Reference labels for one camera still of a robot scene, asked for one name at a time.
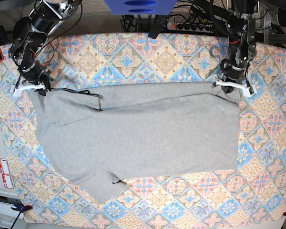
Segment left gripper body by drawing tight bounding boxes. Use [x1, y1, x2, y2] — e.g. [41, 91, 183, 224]
[220, 59, 249, 83]

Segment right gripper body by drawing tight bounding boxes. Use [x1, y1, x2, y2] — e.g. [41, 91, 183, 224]
[18, 63, 50, 85]

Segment grey T-shirt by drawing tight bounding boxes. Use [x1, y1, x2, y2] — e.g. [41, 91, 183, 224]
[29, 83, 239, 204]

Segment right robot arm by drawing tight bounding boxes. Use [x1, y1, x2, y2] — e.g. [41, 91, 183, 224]
[8, 0, 82, 97]

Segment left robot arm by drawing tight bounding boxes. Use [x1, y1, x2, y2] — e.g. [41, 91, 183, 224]
[208, 0, 259, 97]

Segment black power strip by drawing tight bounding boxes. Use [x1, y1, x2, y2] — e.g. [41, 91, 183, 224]
[166, 22, 218, 33]

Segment red white labels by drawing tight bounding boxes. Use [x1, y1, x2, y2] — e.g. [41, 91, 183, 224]
[0, 158, 13, 189]

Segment patterned tile tablecloth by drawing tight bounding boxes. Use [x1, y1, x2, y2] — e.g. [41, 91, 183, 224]
[0, 33, 286, 229]

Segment blue clamp bottom left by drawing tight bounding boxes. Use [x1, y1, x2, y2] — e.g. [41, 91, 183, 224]
[11, 204, 33, 213]

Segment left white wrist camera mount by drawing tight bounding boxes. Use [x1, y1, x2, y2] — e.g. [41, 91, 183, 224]
[212, 76, 257, 97]

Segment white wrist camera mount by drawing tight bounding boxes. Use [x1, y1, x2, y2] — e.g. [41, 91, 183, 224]
[11, 76, 49, 97]
[212, 76, 257, 97]

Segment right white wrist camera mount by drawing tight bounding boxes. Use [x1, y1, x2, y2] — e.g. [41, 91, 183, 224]
[11, 76, 49, 97]

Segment black remote-like bracket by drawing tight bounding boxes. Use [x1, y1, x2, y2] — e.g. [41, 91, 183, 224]
[148, 15, 168, 39]

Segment blue plastic mount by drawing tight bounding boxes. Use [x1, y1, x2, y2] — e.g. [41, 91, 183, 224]
[104, 0, 177, 15]

